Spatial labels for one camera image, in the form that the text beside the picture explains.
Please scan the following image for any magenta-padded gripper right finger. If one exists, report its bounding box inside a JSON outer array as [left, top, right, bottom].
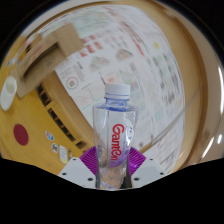
[[125, 146, 167, 190]]

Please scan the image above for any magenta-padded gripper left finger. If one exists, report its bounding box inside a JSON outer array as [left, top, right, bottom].
[[58, 146, 98, 190]]

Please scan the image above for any clear plastic water bottle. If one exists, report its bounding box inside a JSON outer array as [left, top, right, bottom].
[[92, 83, 139, 191]]

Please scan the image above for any blue oval sticker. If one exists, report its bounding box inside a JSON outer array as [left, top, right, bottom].
[[44, 130, 55, 142]]

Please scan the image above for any flat round red coaster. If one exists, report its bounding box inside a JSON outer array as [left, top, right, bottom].
[[13, 123, 30, 147]]

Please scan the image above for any white cup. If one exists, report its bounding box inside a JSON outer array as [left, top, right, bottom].
[[0, 75, 18, 112]]

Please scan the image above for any brown cardboard box stand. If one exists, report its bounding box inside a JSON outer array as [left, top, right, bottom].
[[15, 22, 84, 100]]

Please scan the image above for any wooden slatted back rail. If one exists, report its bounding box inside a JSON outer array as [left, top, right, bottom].
[[34, 83, 89, 152]]

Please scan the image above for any wall poster with diagram grid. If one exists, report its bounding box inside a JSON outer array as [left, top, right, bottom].
[[78, 19, 186, 164]]

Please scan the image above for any wall poster with round logo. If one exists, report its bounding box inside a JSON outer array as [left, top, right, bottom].
[[54, 6, 158, 108]]

